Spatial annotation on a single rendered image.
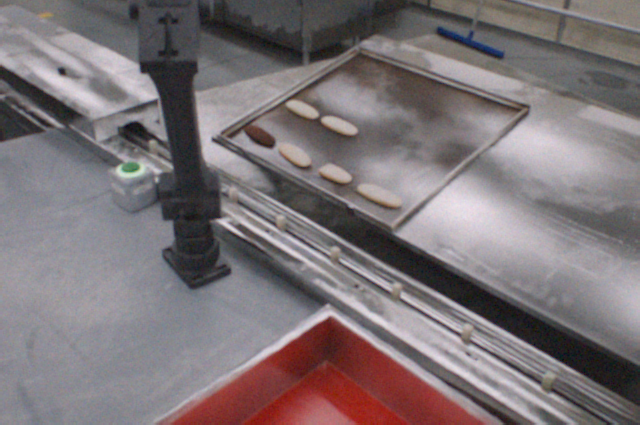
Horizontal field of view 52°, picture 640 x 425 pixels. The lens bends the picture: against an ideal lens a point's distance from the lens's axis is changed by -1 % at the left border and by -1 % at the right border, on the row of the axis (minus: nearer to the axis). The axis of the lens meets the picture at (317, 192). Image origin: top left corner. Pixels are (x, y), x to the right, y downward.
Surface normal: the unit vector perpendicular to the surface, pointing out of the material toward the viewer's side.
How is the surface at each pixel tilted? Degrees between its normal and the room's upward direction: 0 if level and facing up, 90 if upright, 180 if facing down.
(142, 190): 90
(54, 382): 0
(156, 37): 46
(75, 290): 0
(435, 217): 10
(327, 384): 0
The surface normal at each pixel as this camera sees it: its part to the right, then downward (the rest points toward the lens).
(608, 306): -0.08, -0.76
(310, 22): 0.73, 0.39
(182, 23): 0.10, -0.19
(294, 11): -0.68, 0.37
